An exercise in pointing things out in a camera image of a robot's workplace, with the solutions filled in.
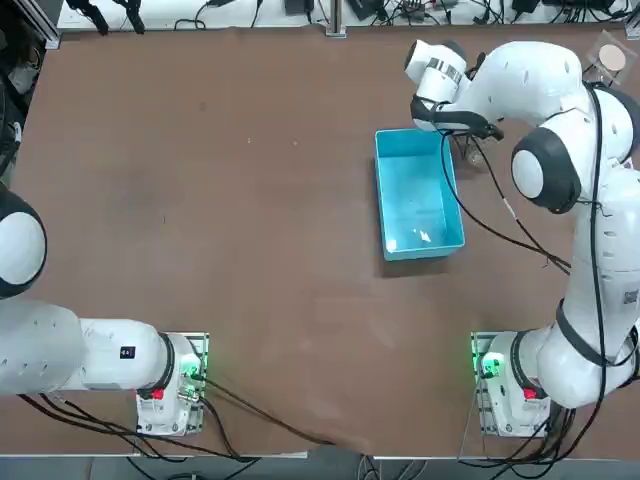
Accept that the black base cable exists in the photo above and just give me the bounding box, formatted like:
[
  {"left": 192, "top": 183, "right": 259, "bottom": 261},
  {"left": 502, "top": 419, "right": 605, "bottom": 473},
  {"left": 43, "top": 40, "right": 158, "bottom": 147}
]
[{"left": 197, "top": 374, "right": 337, "bottom": 447}]

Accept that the black tripod leg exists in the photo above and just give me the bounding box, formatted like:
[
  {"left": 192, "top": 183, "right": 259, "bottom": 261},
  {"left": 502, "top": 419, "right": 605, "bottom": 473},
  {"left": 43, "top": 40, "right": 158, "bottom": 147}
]
[
  {"left": 67, "top": 0, "right": 110, "bottom": 37},
  {"left": 112, "top": 0, "right": 147, "bottom": 35}
]

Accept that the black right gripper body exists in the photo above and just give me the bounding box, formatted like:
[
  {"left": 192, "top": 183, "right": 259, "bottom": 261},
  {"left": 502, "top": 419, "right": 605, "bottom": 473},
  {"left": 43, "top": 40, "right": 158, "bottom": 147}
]
[{"left": 410, "top": 97, "right": 490, "bottom": 134}]

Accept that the blue plastic bin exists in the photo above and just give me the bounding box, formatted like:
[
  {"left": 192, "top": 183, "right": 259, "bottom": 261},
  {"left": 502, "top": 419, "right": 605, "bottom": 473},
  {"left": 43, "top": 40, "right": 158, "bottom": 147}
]
[{"left": 374, "top": 128, "right": 467, "bottom": 262}]

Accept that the aluminium corner bracket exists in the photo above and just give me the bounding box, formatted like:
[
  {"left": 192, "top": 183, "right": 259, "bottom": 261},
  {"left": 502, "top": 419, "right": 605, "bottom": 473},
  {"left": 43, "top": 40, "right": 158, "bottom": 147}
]
[{"left": 37, "top": 23, "right": 62, "bottom": 50}]

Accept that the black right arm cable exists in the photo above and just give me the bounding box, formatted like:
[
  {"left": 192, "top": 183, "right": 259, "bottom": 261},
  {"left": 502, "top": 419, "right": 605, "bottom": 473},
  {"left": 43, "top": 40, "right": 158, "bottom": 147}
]
[{"left": 438, "top": 127, "right": 575, "bottom": 277}]

